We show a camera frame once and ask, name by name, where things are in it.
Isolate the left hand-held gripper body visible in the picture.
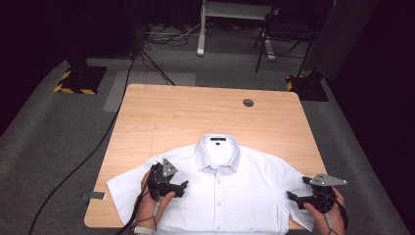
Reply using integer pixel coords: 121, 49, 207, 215
147, 158, 182, 201

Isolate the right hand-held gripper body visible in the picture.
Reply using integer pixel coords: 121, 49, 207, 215
298, 172, 347, 214

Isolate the white short-sleeved shirt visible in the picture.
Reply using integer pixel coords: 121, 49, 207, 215
106, 133, 316, 235

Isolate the person's right hand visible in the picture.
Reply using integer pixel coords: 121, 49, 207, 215
302, 187, 346, 235

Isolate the person's left hand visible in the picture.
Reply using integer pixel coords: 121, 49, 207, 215
135, 170, 176, 229

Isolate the grey wristband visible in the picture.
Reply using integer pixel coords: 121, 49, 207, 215
132, 224, 155, 235

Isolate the grey tape strip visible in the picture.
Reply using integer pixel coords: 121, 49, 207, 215
80, 191, 107, 201

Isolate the black yellow-striped stand base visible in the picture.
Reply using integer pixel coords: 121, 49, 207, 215
285, 73, 330, 102
53, 66, 108, 96

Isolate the grey leaning panel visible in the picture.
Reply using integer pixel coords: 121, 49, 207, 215
304, 0, 381, 81

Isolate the black folding chair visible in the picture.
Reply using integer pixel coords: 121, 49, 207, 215
254, 6, 320, 74

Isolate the right hand-held gripper black cable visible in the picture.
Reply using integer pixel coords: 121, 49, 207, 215
326, 190, 349, 230

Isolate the hand-held gripper black cable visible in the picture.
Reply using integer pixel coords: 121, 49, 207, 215
326, 190, 349, 230
114, 164, 156, 235

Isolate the left hand-held gripper black cable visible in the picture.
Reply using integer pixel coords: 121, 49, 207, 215
114, 164, 156, 235

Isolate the long black floor cable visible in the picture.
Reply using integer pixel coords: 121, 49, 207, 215
27, 48, 137, 235

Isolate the short black floor cable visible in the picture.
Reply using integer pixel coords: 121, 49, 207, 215
140, 48, 176, 86

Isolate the white desk frame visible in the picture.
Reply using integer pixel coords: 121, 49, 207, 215
196, 0, 277, 62

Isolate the tangle of floor cables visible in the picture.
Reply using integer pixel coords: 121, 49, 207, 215
143, 23, 204, 49

